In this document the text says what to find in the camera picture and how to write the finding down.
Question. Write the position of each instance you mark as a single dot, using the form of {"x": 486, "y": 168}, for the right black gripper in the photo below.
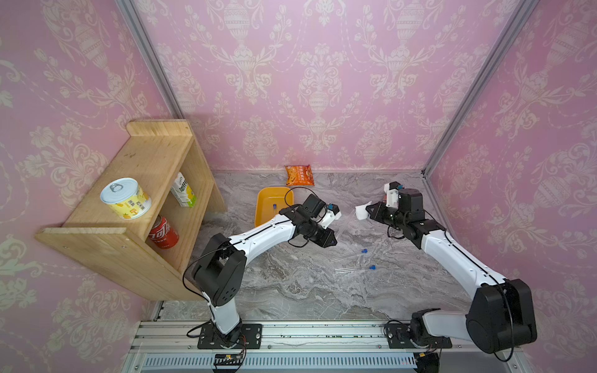
{"x": 378, "y": 214}

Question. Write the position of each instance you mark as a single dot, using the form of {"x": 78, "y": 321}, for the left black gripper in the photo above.
{"x": 326, "y": 241}

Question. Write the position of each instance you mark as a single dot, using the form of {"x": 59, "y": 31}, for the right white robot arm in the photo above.
{"x": 501, "y": 314}

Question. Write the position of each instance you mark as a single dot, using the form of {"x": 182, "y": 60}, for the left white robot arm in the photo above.
{"x": 218, "y": 272}

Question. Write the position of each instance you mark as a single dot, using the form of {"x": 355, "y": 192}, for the yellow plastic tray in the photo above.
{"x": 270, "y": 201}

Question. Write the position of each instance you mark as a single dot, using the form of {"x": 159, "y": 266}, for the orange snack bag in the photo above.
{"x": 299, "y": 176}

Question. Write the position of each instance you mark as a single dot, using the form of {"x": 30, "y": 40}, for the green white drink carton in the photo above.
{"x": 182, "y": 192}

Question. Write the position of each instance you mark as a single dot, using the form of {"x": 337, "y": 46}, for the red cola can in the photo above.
{"x": 162, "y": 234}

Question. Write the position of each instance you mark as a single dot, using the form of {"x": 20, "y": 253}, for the wooden shelf unit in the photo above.
{"x": 138, "y": 224}

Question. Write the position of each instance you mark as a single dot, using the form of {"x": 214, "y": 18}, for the yellow tin can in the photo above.
{"x": 126, "y": 198}

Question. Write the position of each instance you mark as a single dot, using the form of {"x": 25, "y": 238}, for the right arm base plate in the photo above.
{"x": 404, "y": 336}

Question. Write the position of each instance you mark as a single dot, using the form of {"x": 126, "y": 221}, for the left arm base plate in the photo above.
{"x": 245, "y": 335}

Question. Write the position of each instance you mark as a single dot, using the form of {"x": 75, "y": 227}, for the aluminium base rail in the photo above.
{"x": 308, "y": 346}

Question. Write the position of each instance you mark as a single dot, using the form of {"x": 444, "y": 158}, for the aluminium corner post right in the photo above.
{"x": 497, "y": 53}

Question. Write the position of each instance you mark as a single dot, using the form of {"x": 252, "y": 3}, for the aluminium corner post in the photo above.
{"x": 497, "y": 53}
{"x": 150, "y": 56}

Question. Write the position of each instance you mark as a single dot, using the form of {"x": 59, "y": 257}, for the aluminium corner post left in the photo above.
{"x": 150, "y": 56}

